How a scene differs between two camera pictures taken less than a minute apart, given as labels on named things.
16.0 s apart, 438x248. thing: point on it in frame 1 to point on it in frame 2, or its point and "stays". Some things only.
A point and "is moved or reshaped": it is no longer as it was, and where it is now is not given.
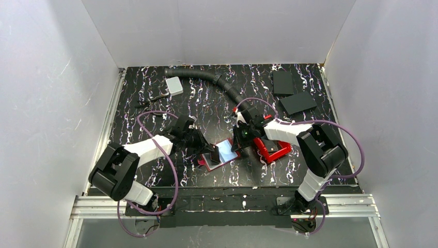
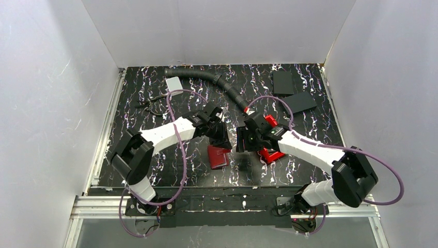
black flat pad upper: [282, 83] stays
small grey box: [174, 86] stays
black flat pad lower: [297, 103] stays
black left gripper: [204, 144] to [220, 136]
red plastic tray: [270, 156] stays
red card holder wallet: [225, 154] is moved or reshaped
